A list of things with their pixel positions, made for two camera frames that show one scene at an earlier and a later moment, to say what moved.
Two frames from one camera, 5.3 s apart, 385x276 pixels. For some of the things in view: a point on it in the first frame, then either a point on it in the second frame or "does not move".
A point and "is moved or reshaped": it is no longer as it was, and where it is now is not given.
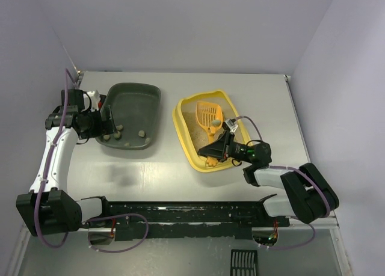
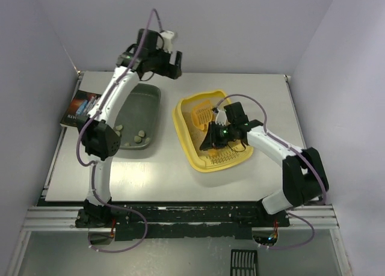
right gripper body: (226, 145) to (213, 136)
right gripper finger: (219, 148) to (207, 144)
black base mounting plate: (208, 220) does not move
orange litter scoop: (207, 111) is moved or reshaped
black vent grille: (243, 263) does not move
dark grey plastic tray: (135, 109) does not move
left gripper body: (107, 119) to (173, 67)
